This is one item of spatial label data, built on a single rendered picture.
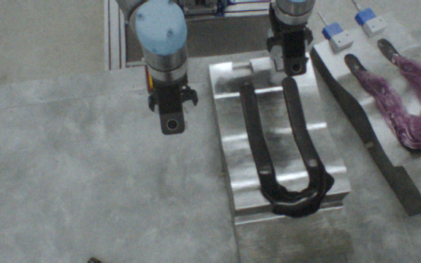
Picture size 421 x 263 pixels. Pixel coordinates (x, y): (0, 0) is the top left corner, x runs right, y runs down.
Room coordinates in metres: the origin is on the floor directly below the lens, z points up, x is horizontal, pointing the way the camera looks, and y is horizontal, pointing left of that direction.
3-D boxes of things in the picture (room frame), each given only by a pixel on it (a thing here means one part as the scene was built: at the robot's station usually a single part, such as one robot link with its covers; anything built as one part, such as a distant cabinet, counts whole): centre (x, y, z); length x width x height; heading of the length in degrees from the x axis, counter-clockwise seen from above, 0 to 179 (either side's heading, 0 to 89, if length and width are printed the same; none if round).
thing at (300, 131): (0.30, -0.17, 0.92); 0.35 x 0.16 x 0.09; 13
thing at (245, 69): (0.49, -0.06, 0.87); 0.05 x 0.05 x 0.04; 13
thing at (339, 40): (0.65, -0.30, 0.86); 0.13 x 0.05 x 0.05; 30
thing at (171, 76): (0.35, 0.09, 1.17); 0.08 x 0.08 x 0.05
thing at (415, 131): (0.45, -0.48, 0.90); 0.26 x 0.18 x 0.08; 30
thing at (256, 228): (0.28, -0.16, 0.87); 0.50 x 0.26 x 0.14; 13
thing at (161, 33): (0.36, 0.09, 1.25); 0.09 x 0.08 x 0.11; 34
